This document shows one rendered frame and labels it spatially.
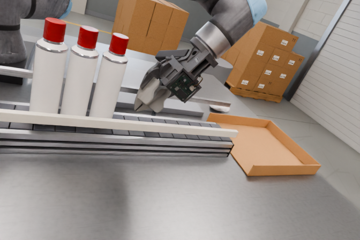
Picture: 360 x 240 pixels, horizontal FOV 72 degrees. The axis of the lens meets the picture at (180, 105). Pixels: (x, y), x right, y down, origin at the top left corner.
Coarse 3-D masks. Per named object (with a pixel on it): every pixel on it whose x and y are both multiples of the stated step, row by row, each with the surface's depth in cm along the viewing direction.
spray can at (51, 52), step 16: (48, 32) 42; (64, 32) 44; (48, 48) 42; (64, 48) 44; (48, 64) 44; (64, 64) 46; (32, 80) 46; (48, 80) 45; (32, 96) 47; (48, 96) 47; (48, 112) 48
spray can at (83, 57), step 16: (80, 32) 45; (96, 32) 45; (80, 48) 46; (80, 64) 46; (96, 64) 49; (80, 80) 48; (64, 96) 50; (80, 96) 49; (64, 112) 51; (80, 112) 51
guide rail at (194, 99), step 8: (0, 72) 47; (8, 72) 48; (16, 72) 48; (24, 72) 49; (32, 72) 49; (64, 80) 52; (128, 88) 59; (136, 88) 60; (192, 96) 68; (216, 104) 72; (224, 104) 73
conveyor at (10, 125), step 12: (0, 108) 49; (12, 108) 50; (24, 108) 52; (132, 120) 62; (144, 120) 64; (156, 120) 67; (168, 120) 69; (72, 132) 51; (84, 132) 52; (96, 132) 53; (108, 132) 55; (120, 132) 56; (132, 132) 58; (144, 132) 60; (156, 132) 61
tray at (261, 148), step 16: (224, 128) 87; (240, 128) 92; (256, 128) 97; (272, 128) 98; (240, 144) 81; (256, 144) 85; (272, 144) 90; (288, 144) 91; (240, 160) 72; (256, 160) 76; (272, 160) 79; (288, 160) 83; (304, 160) 85
